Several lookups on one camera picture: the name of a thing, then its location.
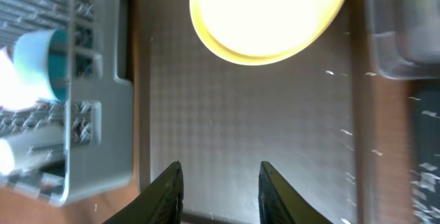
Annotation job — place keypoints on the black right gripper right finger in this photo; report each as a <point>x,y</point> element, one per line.
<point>279,202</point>

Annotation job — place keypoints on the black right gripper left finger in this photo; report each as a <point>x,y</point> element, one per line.
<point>161,202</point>

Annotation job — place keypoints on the small white cup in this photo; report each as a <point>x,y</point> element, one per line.
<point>31,150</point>

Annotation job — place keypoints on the yellow round plate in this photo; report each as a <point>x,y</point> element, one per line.
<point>260,32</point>

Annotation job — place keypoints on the light blue bowl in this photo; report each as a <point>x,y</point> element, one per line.
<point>40,60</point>

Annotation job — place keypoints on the black waste bin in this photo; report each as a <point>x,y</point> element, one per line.
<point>425,143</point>

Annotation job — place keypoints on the dark brown serving tray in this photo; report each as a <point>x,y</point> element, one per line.
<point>221,120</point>

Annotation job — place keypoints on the grey plastic dish rack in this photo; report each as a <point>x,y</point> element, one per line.
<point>98,113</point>

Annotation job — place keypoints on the clear plastic bin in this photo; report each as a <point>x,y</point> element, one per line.
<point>404,38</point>

